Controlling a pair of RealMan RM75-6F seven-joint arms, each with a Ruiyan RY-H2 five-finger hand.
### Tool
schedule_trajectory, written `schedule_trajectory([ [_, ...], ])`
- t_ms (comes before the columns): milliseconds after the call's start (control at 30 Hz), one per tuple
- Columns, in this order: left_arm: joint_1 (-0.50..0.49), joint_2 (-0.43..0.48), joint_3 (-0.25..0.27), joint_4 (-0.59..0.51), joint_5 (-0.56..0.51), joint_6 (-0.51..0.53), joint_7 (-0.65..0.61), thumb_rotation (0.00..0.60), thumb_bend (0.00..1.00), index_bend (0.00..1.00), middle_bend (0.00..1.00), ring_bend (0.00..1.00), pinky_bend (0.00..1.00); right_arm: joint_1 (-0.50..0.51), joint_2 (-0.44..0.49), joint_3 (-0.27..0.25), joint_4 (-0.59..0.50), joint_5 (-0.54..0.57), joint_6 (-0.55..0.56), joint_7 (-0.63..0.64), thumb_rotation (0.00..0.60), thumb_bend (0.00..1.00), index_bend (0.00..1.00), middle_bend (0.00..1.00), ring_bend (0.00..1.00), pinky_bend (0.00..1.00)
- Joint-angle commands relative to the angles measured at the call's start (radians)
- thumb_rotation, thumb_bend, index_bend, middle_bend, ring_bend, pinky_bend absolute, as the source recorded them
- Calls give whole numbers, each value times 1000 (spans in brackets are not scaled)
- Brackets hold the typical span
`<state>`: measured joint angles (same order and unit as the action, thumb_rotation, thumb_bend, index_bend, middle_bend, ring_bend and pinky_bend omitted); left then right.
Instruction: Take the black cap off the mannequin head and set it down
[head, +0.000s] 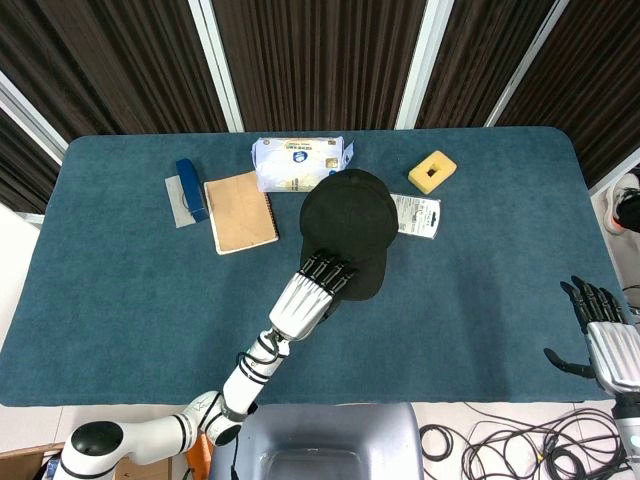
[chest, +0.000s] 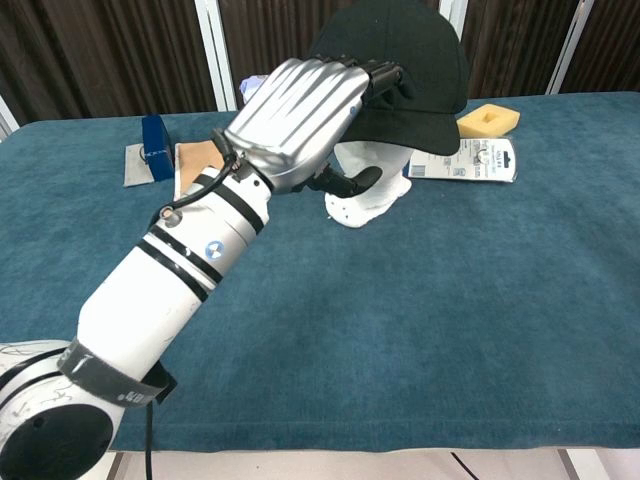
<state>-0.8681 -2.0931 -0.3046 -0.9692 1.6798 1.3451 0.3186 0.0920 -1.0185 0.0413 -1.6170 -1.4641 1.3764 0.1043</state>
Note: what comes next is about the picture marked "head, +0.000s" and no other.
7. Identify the white tissue pack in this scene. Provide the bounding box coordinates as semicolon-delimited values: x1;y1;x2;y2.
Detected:
250;134;357;194

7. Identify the blue pen on grey card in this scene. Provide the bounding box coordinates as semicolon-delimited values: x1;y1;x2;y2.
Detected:
175;158;211;224

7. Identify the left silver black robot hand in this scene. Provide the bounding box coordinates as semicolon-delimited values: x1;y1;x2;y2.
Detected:
268;251;359;342

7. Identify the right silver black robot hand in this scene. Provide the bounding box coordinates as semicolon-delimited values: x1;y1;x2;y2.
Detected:
543;274;640;399

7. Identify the black baseball cap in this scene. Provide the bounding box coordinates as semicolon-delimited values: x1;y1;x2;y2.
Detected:
299;168;399;303

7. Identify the grey robot torso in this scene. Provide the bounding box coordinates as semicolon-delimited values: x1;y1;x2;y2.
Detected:
208;402;425;480

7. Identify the white blister card package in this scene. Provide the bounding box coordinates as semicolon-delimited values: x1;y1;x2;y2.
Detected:
389;192;444;240

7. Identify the black coiled cable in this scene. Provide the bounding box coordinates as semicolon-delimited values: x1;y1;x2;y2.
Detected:
418;424;454;462

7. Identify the white sneaker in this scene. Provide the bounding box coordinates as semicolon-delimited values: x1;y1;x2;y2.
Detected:
602;169;640;235

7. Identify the grey card sheet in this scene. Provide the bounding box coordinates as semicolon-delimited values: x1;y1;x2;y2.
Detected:
164;174;201;229

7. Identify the yellow sponge with square hole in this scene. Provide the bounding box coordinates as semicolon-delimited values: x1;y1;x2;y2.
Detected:
408;151;460;191

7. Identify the white partition post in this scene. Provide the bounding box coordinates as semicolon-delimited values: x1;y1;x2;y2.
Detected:
397;0;454;130
188;0;245;134
483;0;572;128
0;69;70;157

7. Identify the teal table cloth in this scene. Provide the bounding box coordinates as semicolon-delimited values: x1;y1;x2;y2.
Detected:
0;124;629;407

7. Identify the cardboard box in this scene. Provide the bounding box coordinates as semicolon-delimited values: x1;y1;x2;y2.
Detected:
0;442;174;480

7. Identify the brown kraft spiral notebook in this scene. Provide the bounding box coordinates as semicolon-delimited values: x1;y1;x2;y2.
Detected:
202;170;280;257

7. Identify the black cable tangle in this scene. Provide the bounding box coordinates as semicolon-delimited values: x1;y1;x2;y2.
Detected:
462;405;635;480

